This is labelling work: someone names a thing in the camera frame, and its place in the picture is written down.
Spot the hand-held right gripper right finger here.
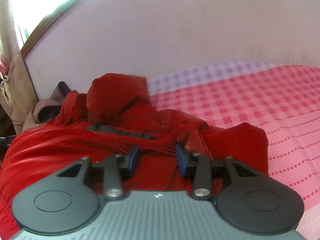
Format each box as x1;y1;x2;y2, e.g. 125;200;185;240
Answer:
175;144;262;198

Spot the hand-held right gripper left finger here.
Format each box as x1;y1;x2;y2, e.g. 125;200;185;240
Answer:
57;145;140;200

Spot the red puffer jacket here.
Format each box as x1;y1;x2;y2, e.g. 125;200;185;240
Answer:
0;73;269;234

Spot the pink checkered bed sheet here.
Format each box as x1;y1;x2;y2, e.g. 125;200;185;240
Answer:
146;60;320;240

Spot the brown cloth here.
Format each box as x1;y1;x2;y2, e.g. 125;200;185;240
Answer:
32;81;72;125

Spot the beige floral curtain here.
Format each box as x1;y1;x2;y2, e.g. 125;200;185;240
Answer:
0;0;39;145

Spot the wooden window frame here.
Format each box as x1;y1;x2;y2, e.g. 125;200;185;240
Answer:
20;0;85;62

